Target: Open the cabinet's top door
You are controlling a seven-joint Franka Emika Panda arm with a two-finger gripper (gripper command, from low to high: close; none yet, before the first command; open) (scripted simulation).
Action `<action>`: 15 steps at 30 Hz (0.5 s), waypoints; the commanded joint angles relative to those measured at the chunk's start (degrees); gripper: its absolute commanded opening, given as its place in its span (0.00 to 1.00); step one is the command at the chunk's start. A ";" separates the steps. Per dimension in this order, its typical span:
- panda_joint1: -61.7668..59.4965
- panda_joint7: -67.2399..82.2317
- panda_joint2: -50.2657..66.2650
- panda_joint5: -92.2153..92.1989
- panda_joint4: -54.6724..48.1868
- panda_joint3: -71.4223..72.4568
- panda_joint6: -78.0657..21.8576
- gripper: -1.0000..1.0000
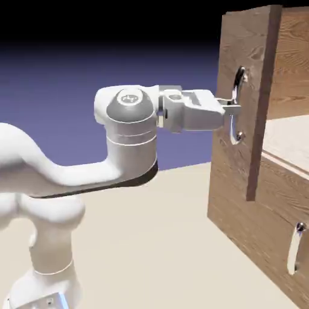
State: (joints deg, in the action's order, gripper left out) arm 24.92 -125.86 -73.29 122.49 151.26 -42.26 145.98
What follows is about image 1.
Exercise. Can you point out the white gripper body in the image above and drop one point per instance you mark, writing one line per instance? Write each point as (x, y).
(198, 115)

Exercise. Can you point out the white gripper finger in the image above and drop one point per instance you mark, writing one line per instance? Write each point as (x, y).
(224, 100)
(233, 109)

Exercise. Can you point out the tall wooden cabinet door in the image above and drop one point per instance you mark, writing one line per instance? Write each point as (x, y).
(243, 41)

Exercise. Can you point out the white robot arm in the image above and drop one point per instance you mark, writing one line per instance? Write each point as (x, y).
(131, 144)

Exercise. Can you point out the brown wooden cabinet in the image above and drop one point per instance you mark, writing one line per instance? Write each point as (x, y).
(294, 72)

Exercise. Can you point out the short wooden cabinet door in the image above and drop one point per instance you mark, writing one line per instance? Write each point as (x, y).
(265, 229)

